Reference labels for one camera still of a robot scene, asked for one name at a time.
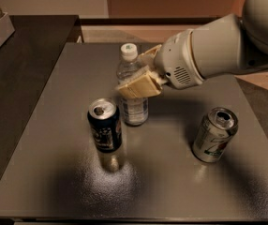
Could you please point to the clear plastic water bottle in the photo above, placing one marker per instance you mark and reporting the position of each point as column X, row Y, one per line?
column 135, row 111

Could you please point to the dark side table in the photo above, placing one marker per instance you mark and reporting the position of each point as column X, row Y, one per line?
column 26, row 62

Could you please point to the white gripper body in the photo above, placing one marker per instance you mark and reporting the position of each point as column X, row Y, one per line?
column 175, row 61

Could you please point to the dark blue pepsi can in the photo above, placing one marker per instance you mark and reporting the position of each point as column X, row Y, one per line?
column 104, row 119

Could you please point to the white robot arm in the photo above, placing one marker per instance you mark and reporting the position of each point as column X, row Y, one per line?
column 229, row 45

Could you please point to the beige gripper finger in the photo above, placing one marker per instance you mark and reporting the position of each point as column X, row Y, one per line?
column 144, row 83
column 147, row 58

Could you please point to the silver 7up can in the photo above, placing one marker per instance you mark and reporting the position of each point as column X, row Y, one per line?
column 216, row 130

